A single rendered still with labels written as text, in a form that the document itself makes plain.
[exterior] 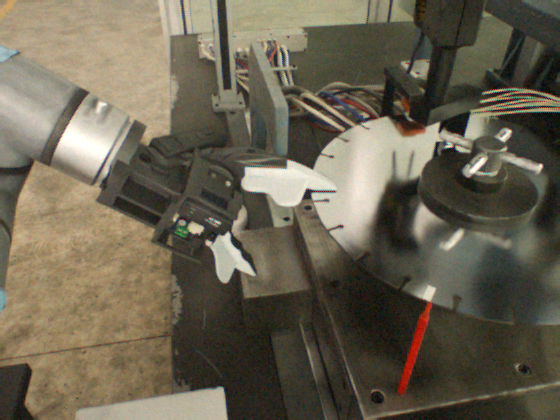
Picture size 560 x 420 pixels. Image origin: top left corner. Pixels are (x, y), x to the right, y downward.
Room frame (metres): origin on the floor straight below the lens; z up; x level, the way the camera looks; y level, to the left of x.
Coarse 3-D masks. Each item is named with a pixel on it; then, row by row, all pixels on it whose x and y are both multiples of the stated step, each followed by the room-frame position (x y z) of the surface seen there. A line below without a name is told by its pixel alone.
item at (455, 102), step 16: (432, 64) 0.44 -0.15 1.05; (448, 64) 0.43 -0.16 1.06; (432, 80) 0.43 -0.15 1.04; (448, 80) 0.43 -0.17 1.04; (432, 96) 0.43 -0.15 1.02; (448, 96) 0.45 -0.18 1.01; (464, 96) 0.45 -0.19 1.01; (480, 96) 0.46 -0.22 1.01; (416, 112) 0.43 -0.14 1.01; (432, 112) 0.42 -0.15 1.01; (448, 112) 0.44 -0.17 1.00; (464, 112) 0.45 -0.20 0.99; (448, 128) 0.45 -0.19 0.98; (464, 128) 0.45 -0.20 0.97
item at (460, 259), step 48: (336, 144) 0.46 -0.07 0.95; (384, 144) 0.46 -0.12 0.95; (432, 144) 0.46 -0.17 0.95; (528, 144) 0.46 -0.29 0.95; (336, 192) 0.37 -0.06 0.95; (384, 192) 0.37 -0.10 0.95; (336, 240) 0.30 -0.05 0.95; (384, 240) 0.30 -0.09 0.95; (432, 240) 0.30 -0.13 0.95; (480, 240) 0.30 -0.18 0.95; (528, 240) 0.30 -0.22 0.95; (480, 288) 0.24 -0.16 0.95; (528, 288) 0.24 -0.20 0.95
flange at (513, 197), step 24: (432, 168) 0.40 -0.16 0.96; (456, 168) 0.39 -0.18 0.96; (504, 168) 0.38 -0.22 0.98; (432, 192) 0.36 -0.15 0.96; (456, 192) 0.36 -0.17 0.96; (480, 192) 0.35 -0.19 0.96; (504, 192) 0.35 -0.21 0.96; (528, 192) 0.36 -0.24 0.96; (456, 216) 0.33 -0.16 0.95; (480, 216) 0.32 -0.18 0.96; (504, 216) 0.32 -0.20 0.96; (528, 216) 0.33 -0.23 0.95
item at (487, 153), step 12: (444, 132) 0.40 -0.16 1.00; (504, 132) 0.40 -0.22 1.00; (456, 144) 0.39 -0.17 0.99; (468, 144) 0.38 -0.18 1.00; (480, 144) 0.37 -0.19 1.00; (492, 144) 0.37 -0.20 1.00; (504, 144) 0.37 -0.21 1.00; (480, 156) 0.36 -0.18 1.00; (492, 156) 0.36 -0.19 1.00; (504, 156) 0.36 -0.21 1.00; (516, 156) 0.36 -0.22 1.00; (468, 168) 0.34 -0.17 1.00; (480, 168) 0.36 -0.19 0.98; (492, 168) 0.36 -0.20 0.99; (528, 168) 0.35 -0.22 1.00; (540, 168) 0.34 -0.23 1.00
